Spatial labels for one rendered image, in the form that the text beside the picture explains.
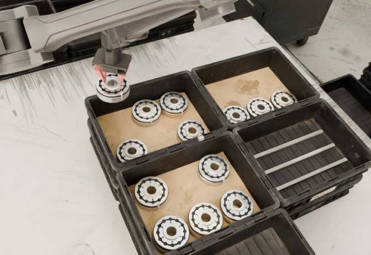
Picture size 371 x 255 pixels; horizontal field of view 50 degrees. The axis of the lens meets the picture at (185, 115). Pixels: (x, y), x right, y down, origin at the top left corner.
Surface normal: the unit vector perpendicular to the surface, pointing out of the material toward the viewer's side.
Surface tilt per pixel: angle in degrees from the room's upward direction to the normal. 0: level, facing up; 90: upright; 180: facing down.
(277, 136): 0
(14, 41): 43
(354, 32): 0
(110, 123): 0
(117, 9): 53
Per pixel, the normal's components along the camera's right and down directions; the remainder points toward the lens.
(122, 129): 0.11, -0.63
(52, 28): -0.16, 0.19
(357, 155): -0.89, 0.29
